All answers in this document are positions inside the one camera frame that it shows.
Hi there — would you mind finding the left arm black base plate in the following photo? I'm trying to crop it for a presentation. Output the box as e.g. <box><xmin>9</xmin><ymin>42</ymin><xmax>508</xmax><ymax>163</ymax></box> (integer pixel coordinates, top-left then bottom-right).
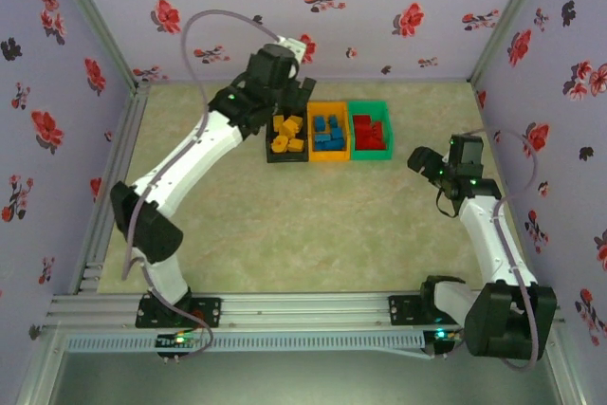
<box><xmin>135</xmin><ymin>296</ymin><xmax>223</xmax><ymax>329</ymax></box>

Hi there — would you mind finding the green plastic bin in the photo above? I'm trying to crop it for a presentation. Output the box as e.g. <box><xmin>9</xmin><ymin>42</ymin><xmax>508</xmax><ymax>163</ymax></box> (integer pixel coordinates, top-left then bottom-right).
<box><xmin>347</xmin><ymin>100</ymin><xmax>395</xmax><ymax>162</ymax></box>

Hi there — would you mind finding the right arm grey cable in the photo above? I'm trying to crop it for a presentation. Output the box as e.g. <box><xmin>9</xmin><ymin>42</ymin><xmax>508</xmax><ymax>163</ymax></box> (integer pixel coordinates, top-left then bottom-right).
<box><xmin>424</xmin><ymin>127</ymin><xmax>542</xmax><ymax>372</ymax></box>

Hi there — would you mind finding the orange plastic bin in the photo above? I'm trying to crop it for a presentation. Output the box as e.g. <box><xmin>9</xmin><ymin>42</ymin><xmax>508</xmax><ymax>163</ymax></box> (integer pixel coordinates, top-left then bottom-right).
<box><xmin>305</xmin><ymin>101</ymin><xmax>353</xmax><ymax>162</ymax></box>

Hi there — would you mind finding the white slotted cable duct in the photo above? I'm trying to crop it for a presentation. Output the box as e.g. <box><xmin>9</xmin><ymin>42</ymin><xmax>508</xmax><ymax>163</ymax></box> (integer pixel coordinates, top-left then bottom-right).
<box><xmin>64</xmin><ymin>332</ymin><xmax>427</xmax><ymax>354</ymax></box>

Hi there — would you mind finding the long aluminium mounting rail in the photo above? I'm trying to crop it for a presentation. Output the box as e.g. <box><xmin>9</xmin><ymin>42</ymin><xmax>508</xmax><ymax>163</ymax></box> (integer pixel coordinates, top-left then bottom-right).
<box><xmin>46</xmin><ymin>291</ymin><xmax>568</xmax><ymax>330</ymax></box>

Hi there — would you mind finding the grey metal sheet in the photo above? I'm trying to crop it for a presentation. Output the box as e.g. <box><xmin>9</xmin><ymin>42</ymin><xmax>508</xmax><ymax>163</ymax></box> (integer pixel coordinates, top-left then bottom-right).
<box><xmin>46</xmin><ymin>351</ymin><xmax>563</xmax><ymax>405</ymax></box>

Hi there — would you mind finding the black plastic bin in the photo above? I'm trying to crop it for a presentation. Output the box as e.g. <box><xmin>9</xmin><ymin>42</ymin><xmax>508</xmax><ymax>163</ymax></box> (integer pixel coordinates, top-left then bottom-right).
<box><xmin>265</xmin><ymin>101</ymin><xmax>310</xmax><ymax>164</ymax></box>

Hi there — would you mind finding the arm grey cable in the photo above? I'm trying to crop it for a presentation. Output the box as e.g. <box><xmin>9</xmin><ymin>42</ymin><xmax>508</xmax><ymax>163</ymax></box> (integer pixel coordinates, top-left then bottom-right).
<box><xmin>121</xmin><ymin>9</ymin><xmax>284</xmax><ymax>359</ymax></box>
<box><xmin>424</xmin><ymin>127</ymin><xmax>542</xmax><ymax>372</ymax></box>

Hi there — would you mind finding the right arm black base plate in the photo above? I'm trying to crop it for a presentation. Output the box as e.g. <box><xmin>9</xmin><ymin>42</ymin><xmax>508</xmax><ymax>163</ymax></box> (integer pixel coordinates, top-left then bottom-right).
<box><xmin>387</xmin><ymin>294</ymin><xmax>475</xmax><ymax>328</ymax></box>

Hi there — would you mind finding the aluminium corner post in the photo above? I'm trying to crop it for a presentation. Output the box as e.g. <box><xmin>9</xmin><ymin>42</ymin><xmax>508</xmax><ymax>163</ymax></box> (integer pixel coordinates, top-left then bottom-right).
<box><xmin>44</xmin><ymin>0</ymin><xmax>146</xmax><ymax>93</ymax></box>
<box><xmin>466</xmin><ymin>0</ymin><xmax>557</xmax><ymax>86</ymax></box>

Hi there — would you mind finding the aluminium side rail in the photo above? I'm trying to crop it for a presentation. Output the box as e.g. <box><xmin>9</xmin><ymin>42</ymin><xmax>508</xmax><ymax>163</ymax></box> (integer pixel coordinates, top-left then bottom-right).
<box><xmin>70</xmin><ymin>84</ymin><xmax>151</xmax><ymax>296</ymax></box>

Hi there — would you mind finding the left arm grey cable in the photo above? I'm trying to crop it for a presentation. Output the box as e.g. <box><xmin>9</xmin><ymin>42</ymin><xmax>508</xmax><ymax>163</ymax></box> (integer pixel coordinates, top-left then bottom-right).
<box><xmin>121</xmin><ymin>9</ymin><xmax>284</xmax><ymax>359</ymax></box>

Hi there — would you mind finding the aluminium frame bar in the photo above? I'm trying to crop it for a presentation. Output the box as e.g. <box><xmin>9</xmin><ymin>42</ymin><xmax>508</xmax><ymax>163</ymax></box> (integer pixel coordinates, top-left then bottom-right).
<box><xmin>540</xmin><ymin>323</ymin><xmax>592</xmax><ymax>405</ymax></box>
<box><xmin>16</xmin><ymin>323</ymin><xmax>65</xmax><ymax>405</ymax></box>

